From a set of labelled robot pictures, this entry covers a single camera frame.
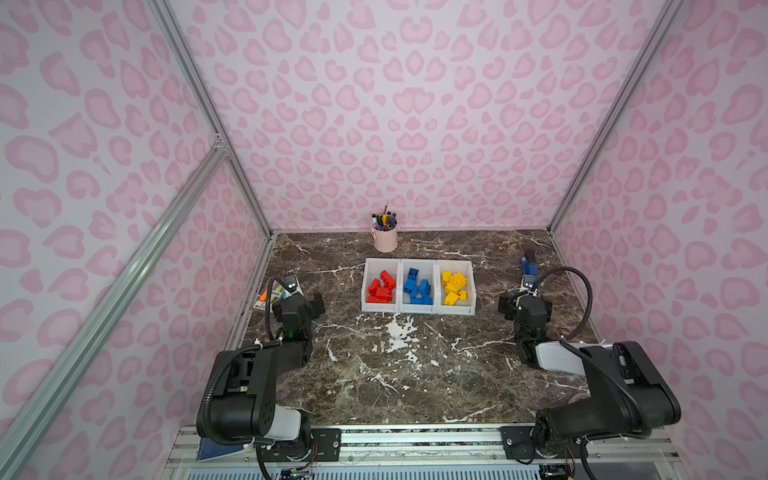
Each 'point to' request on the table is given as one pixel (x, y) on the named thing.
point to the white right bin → (465, 307)
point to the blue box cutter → (529, 268)
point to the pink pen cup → (385, 230)
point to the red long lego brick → (388, 280)
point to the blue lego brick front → (410, 284)
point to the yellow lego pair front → (450, 298)
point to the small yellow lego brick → (463, 295)
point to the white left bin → (372, 270)
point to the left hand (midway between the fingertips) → (301, 290)
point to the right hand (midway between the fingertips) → (525, 291)
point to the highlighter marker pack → (262, 303)
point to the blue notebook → (209, 450)
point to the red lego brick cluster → (378, 294)
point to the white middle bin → (427, 270)
